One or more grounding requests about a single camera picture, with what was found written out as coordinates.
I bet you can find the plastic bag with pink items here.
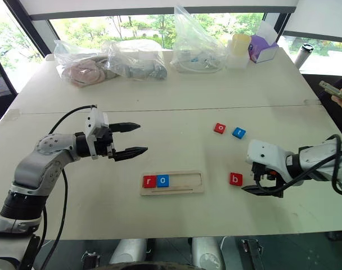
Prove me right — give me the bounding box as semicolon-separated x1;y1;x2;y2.
53;39;117;88

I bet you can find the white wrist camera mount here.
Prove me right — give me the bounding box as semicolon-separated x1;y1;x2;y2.
84;106;110;160
245;139;304;187

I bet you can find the blue letter t block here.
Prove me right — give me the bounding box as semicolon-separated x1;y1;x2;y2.
231;127;247;140

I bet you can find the red letter b block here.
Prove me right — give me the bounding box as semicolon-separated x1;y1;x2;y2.
229;172;244;187

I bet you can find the wooden letter tray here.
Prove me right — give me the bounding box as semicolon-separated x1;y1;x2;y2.
139;170;205;197

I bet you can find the plastic bag with grey items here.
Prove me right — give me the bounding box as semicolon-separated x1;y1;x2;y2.
102;39;169;81

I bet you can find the blue letter o block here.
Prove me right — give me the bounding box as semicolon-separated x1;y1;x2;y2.
156;174;170;188

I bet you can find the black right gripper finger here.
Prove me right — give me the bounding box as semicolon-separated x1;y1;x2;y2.
241;184;284;198

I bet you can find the grey thermos bottle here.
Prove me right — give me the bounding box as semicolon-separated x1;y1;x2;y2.
294;43;316;71

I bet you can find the white rounded robot leg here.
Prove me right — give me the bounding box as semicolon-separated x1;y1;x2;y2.
191;237;224;270
109;238;148;265

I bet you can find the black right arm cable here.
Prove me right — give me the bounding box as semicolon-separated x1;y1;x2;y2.
254;134;342;198

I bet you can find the black metal table clamp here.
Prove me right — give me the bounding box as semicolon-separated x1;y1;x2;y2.
240;238;265;270
81;251;101;270

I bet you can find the pale yellow cup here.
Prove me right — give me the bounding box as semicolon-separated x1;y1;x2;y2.
232;33;252;57

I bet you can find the black mesh chair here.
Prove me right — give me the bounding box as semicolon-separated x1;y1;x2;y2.
0;50;19;131

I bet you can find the red letter r block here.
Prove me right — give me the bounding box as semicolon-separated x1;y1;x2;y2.
143;175;158;189

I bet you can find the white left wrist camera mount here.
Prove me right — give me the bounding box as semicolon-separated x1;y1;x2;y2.
84;106;110;160

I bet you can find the white plastic container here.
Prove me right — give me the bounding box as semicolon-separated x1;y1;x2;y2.
226;38;250;70

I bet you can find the purple tissue box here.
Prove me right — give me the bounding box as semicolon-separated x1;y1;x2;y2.
247;23;280;64

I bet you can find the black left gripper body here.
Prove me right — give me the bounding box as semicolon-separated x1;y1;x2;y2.
93;125;117;163

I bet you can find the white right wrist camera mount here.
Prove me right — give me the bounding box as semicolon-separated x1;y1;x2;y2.
245;139;304;187

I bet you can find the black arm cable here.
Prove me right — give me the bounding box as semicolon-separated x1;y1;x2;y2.
254;134;342;198
37;105;98;270

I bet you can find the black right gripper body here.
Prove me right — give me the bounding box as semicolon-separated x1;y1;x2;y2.
250;161;281;183

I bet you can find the tall clear plastic bag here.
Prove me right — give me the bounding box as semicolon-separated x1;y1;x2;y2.
169;4;228;74

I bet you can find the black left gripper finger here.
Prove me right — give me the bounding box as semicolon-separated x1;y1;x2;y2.
109;122;142;134
114;146;149;163

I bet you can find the smartphone in person's hand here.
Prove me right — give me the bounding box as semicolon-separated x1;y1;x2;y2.
318;80;342;104

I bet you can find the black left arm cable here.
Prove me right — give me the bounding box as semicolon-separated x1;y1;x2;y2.
37;105;98;270

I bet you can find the person's dark clothed body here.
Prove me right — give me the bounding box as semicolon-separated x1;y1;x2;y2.
316;73;342;134

